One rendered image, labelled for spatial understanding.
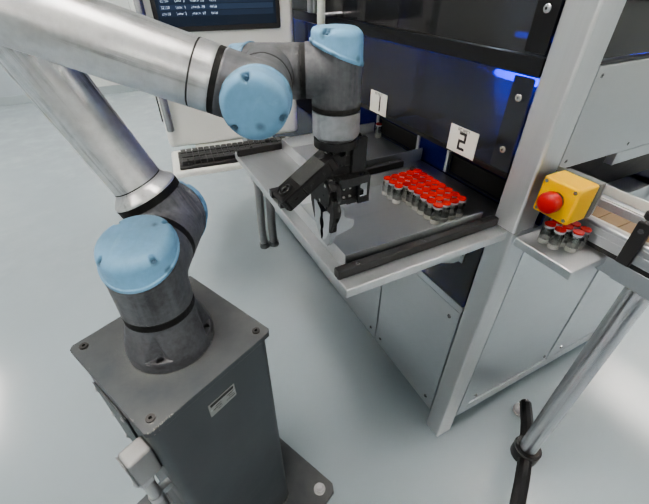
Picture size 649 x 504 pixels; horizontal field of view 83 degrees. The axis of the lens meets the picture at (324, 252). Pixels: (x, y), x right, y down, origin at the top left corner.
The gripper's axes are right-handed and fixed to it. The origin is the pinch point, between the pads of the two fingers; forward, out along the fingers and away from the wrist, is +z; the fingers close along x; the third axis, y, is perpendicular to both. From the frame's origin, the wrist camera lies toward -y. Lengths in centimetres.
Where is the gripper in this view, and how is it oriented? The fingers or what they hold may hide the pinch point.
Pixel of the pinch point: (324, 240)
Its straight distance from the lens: 71.3
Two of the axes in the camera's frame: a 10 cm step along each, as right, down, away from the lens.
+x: -4.6, -5.4, 7.1
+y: 8.9, -2.8, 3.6
